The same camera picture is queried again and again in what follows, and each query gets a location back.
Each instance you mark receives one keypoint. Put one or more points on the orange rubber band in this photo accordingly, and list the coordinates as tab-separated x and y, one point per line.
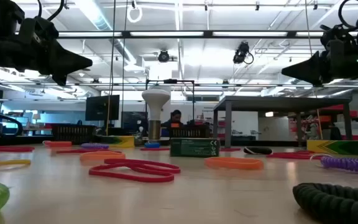
235	164
102	156

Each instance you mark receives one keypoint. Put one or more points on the person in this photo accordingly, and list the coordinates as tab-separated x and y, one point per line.
175	118

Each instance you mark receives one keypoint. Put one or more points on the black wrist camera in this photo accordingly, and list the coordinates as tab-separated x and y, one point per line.
37	31
337	37

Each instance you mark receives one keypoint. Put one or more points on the black computer monitor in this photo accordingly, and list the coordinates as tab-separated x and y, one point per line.
102	107

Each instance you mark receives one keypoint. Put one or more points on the white mushroom table lamp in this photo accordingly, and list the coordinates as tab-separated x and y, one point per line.
155	99

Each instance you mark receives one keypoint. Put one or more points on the red bin shelving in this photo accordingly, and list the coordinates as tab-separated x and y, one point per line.
323	119

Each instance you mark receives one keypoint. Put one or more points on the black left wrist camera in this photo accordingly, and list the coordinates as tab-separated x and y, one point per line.
37	31

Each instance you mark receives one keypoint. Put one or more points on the grey perforated metal shelf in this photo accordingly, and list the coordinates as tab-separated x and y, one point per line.
278	104

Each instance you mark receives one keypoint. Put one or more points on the yellow rubber band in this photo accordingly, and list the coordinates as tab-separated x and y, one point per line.
11	162

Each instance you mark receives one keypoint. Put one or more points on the dark display screen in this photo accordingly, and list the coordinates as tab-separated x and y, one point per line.
134	121

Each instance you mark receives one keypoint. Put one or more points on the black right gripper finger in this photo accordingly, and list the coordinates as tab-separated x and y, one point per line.
306	68

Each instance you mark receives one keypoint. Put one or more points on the black tubular stand frame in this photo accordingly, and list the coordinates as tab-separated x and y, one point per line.
170	81

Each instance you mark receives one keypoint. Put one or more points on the black overhead light bar frame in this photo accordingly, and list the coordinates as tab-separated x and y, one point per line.
208	34

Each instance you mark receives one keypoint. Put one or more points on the black aluminium table frame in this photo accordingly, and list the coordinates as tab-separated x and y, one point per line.
275	143

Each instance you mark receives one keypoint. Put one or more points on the small white desk lamp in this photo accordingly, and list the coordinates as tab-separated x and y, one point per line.
36	116

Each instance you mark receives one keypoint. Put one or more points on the black overhead camera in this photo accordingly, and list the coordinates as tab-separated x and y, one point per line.
163	56

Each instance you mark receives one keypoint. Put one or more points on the yellow green crayon box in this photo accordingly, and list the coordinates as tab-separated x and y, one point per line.
121	141
334	147

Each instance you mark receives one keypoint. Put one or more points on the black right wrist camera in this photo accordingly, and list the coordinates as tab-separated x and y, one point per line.
337	37

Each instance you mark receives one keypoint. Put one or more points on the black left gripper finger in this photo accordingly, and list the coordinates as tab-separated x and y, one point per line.
67	62

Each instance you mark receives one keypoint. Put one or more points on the dark green cardboard box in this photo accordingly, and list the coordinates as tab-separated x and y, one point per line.
194	147

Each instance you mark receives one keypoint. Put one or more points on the black slotted plastic basket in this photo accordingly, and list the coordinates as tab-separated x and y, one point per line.
73	133
190	132

